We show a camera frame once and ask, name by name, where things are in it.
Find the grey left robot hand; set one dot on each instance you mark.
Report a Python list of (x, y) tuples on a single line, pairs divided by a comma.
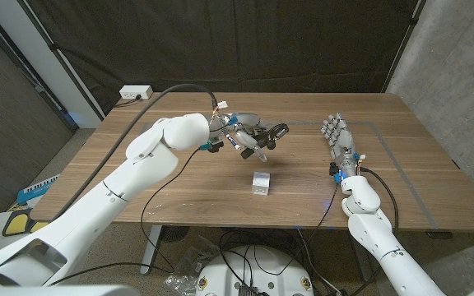
[(245, 121)]

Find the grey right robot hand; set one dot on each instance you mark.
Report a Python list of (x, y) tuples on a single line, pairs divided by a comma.
[(342, 141)]

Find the black grip strengthener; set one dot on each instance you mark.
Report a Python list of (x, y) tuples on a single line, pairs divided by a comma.
[(276, 130)]

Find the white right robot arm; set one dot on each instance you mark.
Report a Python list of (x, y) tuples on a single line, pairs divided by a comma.
[(381, 242)]

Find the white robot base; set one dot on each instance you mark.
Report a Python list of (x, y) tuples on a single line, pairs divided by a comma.
[(257, 275)]

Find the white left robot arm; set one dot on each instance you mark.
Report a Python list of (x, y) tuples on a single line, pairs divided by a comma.
[(117, 193)]

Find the purple white marker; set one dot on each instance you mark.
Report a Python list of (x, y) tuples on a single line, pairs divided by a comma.
[(232, 142)]

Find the white cube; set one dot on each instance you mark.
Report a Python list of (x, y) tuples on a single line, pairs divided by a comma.
[(261, 183)]

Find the blue toy keyboard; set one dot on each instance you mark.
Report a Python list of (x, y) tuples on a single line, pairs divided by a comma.
[(35, 191)]

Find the black curtain backdrop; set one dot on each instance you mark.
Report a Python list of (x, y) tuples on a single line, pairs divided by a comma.
[(220, 41)]

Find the white power strip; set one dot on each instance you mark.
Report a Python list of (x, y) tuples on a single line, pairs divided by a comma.
[(135, 91)]

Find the black backdrop stand pole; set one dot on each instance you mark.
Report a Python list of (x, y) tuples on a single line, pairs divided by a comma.
[(62, 59), (403, 45)]

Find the grey table leg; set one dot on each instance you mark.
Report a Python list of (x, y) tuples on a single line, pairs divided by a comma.
[(362, 263)]

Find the black round floor fan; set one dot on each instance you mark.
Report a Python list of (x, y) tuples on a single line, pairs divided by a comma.
[(174, 234)]

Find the white table leg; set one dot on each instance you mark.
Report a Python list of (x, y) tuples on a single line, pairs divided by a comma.
[(151, 251)]

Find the clear plastic bag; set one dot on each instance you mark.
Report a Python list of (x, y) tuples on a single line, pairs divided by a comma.
[(181, 279)]

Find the yellow black floor item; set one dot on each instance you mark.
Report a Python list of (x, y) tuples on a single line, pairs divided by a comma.
[(17, 224)]

